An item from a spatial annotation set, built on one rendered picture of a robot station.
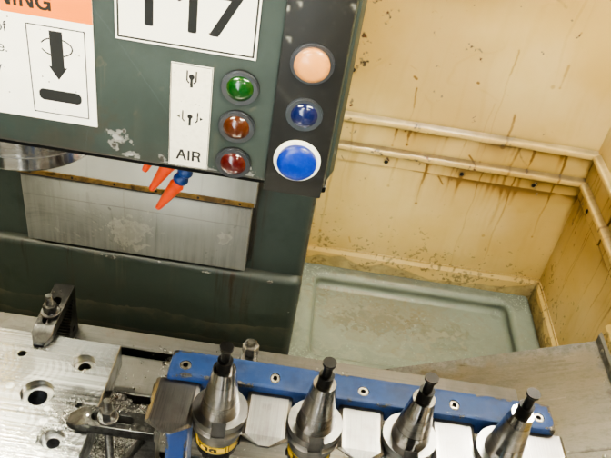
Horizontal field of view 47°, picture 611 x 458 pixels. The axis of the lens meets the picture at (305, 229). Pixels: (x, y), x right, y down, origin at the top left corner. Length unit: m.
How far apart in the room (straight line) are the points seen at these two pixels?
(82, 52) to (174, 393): 0.45
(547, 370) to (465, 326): 0.40
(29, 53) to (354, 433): 0.54
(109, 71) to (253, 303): 1.08
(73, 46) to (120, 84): 0.04
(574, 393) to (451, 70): 0.74
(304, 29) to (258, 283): 1.07
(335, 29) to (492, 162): 1.32
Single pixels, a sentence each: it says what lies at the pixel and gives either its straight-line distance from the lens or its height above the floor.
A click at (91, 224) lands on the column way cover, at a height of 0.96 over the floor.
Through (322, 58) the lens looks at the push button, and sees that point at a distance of 0.49.
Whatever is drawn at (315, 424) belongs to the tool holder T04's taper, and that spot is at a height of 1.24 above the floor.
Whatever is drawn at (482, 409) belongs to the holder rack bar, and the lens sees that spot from 0.91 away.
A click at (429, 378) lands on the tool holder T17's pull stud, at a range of 0.78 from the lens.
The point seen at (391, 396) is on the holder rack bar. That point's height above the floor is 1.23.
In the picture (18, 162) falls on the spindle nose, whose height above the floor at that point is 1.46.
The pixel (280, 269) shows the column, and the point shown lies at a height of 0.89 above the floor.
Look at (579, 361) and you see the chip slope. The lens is 1.63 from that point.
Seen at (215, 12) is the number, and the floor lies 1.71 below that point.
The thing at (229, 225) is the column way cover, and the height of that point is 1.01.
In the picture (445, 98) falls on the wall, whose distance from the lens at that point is 1.68.
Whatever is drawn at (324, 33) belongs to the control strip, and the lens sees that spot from 0.49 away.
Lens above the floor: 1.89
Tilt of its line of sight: 38 degrees down
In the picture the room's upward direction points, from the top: 10 degrees clockwise
